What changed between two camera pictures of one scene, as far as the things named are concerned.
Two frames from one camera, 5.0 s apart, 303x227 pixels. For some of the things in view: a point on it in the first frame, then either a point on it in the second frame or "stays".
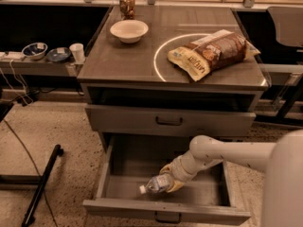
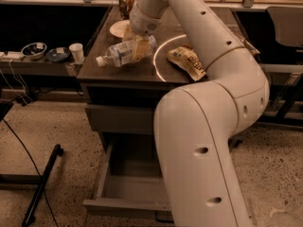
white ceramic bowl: x=130 y=31 stays
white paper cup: x=78 y=50 stays
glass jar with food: x=127 y=4 stays
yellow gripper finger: x=167 y=169 → x=129 y=33
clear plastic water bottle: x=157 y=183 → x=128 y=52
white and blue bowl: x=34 y=50 stays
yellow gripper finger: x=175 y=186 → x=142 y=49
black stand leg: x=28 y=218 stays
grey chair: x=289 y=23 stays
